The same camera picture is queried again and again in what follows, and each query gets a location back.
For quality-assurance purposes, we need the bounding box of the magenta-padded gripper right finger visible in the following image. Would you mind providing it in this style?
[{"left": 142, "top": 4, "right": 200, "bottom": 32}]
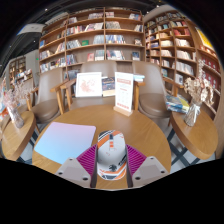
[{"left": 125, "top": 143, "right": 169, "bottom": 188}]

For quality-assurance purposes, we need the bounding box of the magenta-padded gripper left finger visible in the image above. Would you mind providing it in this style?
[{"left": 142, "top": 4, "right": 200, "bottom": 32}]
[{"left": 54, "top": 143, "right": 99, "bottom": 189}]

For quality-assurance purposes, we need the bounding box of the white orange patterned computer mouse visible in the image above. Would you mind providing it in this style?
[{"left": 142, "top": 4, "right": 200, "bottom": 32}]
[{"left": 96, "top": 129, "right": 128, "bottom": 181}]

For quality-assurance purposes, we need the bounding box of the blue pink gradient mouse pad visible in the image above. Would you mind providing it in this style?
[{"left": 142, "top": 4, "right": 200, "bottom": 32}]
[{"left": 33, "top": 121, "right": 97, "bottom": 165}]

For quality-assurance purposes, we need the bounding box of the oval wooden side table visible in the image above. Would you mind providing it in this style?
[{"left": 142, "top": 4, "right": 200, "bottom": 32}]
[
  {"left": 0, "top": 110, "right": 37, "bottom": 162},
  {"left": 169, "top": 111, "right": 219, "bottom": 164}
]

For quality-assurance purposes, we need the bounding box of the white red sign wooden base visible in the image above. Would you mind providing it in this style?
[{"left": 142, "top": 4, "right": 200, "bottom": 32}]
[{"left": 113, "top": 71, "right": 135, "bottom": 118}]

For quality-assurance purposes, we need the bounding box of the stack of colourful books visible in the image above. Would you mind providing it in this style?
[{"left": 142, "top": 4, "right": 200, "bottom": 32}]
[{"left": 165, "top": 94, "right": 191, "bottom": 114}]

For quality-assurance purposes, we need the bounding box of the brown leather armchair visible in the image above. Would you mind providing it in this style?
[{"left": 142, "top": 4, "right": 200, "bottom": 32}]
[
  {"left": 50, "top": 60, "right": 146, "bottom": 114},
  {"left": 26, "top": 67, "right": 66, "bottom": 125},
  {"left": 133, "top": 61, "right": 174, "bottom": 119}
]

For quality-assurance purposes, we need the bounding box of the glass vase with dried flowers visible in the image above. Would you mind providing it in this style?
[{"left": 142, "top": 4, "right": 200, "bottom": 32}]
[
  {"left": 1, "top": 79, "right": 34, "bottom": 130},
  {"left": 183, "top": 59, "right": 215, "bottom": 128}
]

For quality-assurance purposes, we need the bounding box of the white card with red drawing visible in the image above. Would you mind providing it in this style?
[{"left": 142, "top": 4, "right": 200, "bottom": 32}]
[{"left": 75, "top": 71, "right": 103, "bottom": 98}]

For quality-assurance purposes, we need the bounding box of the dark cover book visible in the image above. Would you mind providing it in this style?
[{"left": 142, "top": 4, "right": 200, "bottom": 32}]
[{"left": 101, "top": 76, "right": 116, "bottom": 98}]

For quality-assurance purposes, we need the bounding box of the teal book stack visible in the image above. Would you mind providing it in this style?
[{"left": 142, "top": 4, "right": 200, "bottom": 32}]
[{"left": 133, "top": 73, "right": 146, "bottom": 83}]

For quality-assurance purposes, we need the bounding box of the distant wooden bookshelf unit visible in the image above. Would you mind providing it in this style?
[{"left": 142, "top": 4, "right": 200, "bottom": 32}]
[{"left": 8, "top": 55, "right": 34, "bottom": 85}]

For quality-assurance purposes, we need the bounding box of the tall wooden bookshelf with poster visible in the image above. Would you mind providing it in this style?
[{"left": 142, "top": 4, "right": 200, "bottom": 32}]
[{"left": 144, "top": 11, "right": 223, "bottom": 118}]

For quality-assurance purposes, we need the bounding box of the wide wooden bookshelf unit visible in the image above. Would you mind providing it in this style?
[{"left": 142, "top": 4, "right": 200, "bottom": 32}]
[{"left": 38, "top": 7, "right": 147, "bottom": 74}]

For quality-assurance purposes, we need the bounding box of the white hanging ceiling sign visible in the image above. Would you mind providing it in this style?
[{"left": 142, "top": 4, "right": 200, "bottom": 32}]
[{"left": 16, "top": 23, "right": 46, "bottom": 36}]

